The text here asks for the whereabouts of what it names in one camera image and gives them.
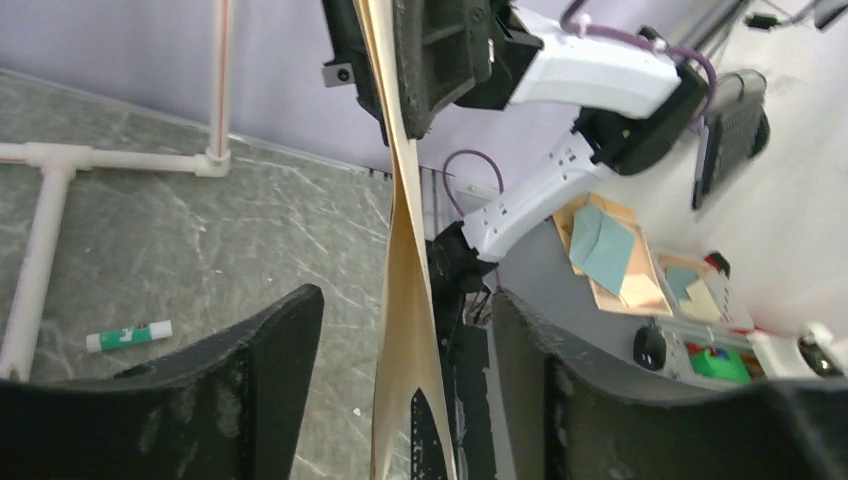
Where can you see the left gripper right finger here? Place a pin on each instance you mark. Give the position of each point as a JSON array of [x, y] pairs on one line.
[[575, 411]]

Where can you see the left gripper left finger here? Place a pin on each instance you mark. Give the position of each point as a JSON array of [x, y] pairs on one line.
[[229, 406]]

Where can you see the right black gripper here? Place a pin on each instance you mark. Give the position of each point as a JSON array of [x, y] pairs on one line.
[[442, 54]]

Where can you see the green white glue stick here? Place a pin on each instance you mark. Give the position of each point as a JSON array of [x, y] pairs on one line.
[[128, 336]]

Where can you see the tan decorated letter sheet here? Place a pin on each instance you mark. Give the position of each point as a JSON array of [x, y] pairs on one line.
[[408, 356]]

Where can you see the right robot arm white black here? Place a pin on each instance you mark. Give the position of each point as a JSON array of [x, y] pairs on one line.
[[636, 94]]

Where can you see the box of spare envelopes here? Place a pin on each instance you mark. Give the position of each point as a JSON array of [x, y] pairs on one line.
[[605, 244]]

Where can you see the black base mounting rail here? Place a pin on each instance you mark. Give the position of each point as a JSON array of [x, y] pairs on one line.
[[464, 358]]

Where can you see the white pvc pipe frame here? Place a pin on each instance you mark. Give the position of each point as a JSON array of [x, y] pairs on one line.
[[59, 163]]

